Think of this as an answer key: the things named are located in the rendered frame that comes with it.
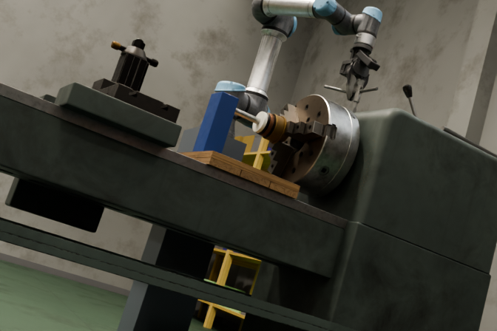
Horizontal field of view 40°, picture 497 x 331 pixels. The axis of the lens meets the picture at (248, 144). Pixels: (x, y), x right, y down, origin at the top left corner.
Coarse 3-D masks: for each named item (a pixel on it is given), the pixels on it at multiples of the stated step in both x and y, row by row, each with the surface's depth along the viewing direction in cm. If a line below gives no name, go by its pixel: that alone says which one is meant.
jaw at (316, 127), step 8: (288, 128) 214; (296, 128) 214; (304, 128) 213; (312, 128) 209; (320, 128) 210; (328, 128) 210; (288, 136) 216; (296, 136) 215; (304, 136) 214; (312, 136) 212; (320, 136) 211
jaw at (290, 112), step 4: (288, 104) 229; (284, 108) 229; (288, 108) 228; (292, 108) 229; (296, 108) 230; (284, 112) 224; (288, 112) 226; (292, 112) 227; (296, 112) 228; (284, 116) 223; (288, 116) 224; (292, 116) 226; (296, 116) 227; (288, 120) 222; (292, 120) 224; (296, 120) 225
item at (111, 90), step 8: (104, 88) 184; (112, 88) 176; (120, 88) 174; (128, 88) 175; (112, 96) 174; (120, 96) 173; (128, 96) 174; (136, 96) 176; (144, 96) 177; (136, 104) 175; (144, 104) 176; (152, 104) 178; (160, 104) 179; (168, 104) 180; (152, 112) 177; (160, 112) 179; (168, 112) 180; (176, 112) 181; (176, 120) 181
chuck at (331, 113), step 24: (312, 96) 225; (312, 120) 219; (336, 120) 212; (288, 144) 226; (312, 144) 214; (336, 144) 210; (288, 168) 221; (312, 168) 210; (336, 168) 212; (312, 192) 220
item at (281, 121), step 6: (270, 114) 215; (270, 120) 213; (276, 120) 214; (282, 120) 216; (270, 126) 213; (276, 126) 214; (282, 126) 215; (264, 132) 214; (270, 132) 214; (276, 132) 214; (282, 132) 215; (264, 138) 217; (270, 138) 216; (276, 138) 216; (282, 138) 217
